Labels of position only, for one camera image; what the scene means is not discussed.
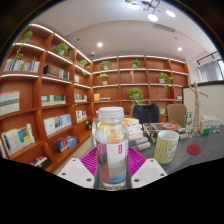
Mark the brown chair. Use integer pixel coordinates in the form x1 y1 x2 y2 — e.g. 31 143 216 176
166 103 188 127

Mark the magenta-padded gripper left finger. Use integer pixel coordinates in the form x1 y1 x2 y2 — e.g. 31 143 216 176
57 146 101 190

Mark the clear plastic water bottle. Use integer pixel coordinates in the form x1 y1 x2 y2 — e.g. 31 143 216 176
94 106 130 191

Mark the flat round red coaster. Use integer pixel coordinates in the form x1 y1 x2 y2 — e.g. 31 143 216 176
186 143 202 156

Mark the tall green white carton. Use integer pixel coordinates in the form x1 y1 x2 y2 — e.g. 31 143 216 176
183 111 194 134

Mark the wooden artist mannequin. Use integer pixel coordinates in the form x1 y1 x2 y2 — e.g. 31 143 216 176
186 81 209 134

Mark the branched round ceiling lamp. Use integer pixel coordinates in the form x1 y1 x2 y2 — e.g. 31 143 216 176
124 0 178 23

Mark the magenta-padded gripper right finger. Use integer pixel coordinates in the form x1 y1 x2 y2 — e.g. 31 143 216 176
127 146 168 190

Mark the dark blue office chair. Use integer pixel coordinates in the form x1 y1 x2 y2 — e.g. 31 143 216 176
129 103 160 125

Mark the yellow striped white mug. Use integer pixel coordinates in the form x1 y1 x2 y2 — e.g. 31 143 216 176
153 129 180 164

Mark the stack of colourful books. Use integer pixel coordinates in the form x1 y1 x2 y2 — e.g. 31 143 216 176
90 116 152 152

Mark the grey curtain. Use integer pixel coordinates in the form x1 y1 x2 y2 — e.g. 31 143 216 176
197 59 224 83

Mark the black book with orange print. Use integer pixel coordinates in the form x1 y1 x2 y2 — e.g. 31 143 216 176
142 121 186 138

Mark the black track light rail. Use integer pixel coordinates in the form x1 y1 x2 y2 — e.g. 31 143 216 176
195 50 221 66

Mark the window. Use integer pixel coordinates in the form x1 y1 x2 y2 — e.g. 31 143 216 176
217 59 224 81

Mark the stack of white boxes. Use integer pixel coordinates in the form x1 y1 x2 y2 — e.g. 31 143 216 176
200 114 222 129

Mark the brown wooden shelf unit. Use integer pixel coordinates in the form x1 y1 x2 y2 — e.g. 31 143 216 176
0 22 190 174

